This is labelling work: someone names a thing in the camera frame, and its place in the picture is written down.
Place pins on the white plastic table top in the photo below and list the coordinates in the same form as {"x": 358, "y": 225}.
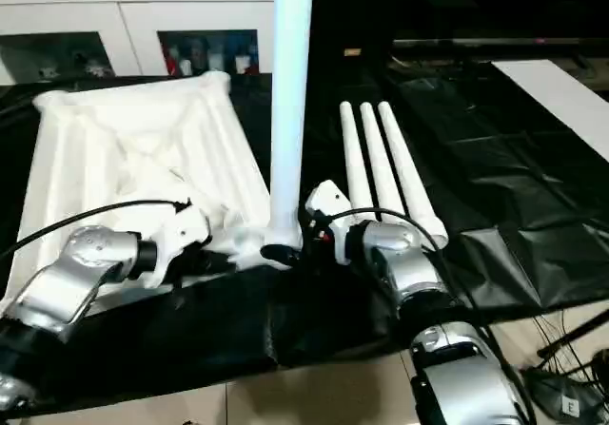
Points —
{"x": 119, "y": 159}

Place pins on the black tripod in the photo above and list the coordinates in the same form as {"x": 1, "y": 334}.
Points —
{"x": 575, "y": 334}

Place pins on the white square letter label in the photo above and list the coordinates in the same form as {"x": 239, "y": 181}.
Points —
{"x": 569, "y": 406}

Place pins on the black metal bar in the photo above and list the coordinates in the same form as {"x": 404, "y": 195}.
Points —
{"x": 499, "y": 42}

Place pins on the white glass-door cabinet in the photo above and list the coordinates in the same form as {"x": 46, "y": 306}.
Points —
{"x": 143, "y": 11}

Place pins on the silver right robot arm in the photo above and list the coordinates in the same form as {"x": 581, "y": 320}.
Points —
{"x": 418, "y": 277}

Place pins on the white plastic table leg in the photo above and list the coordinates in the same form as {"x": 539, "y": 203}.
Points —
{"x": 290, "y": 87}
{"x": 378, "y": 159}
{"x": 404, "y": 168}
{"x": 354, "y": 159}

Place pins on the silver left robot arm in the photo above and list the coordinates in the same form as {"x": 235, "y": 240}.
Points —
{"x": 62, "y": 282}

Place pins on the small yellow label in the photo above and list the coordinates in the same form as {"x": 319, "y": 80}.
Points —
{"x": 352, "y": 52}

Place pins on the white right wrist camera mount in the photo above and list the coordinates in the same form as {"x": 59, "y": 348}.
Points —
{"x": 333, "y": 206}

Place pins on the white flat board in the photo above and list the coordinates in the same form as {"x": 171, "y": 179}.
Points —
{"x": 556, "y": 97}

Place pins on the dark grey tripod base bag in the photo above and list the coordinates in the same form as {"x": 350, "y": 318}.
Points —
{"x": 547, "y": 392}

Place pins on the black work surface mat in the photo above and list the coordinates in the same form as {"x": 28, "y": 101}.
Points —
{"x": 214, "y": 330}

